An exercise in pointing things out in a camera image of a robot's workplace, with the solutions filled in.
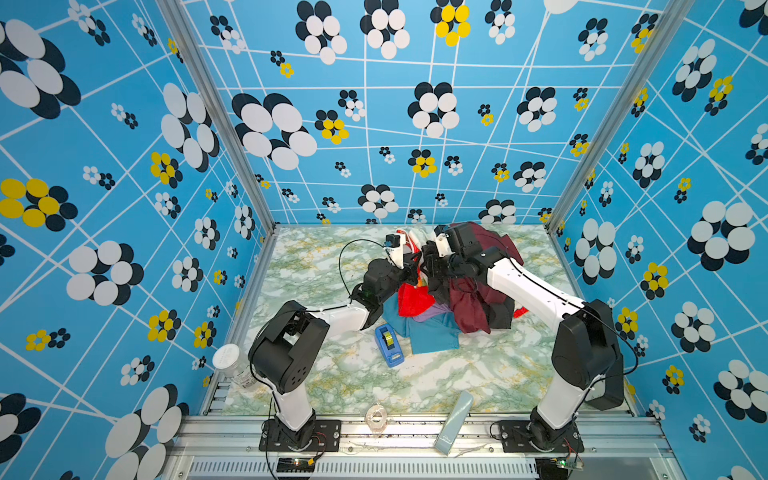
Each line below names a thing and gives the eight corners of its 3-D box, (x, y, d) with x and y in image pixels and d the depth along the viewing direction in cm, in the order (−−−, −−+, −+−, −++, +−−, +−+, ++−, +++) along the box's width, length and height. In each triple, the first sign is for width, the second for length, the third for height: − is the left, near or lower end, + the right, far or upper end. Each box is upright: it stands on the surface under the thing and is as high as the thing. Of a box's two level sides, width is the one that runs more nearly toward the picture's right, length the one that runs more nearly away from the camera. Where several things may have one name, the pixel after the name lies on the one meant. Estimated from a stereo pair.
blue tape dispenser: (387, 370, 86) (386, 363, 82) (375, 335, 93) (374, 327, 89) (404, 363, 87) (405, 356, 83) (391, 329, 94) (391, 322, 90)
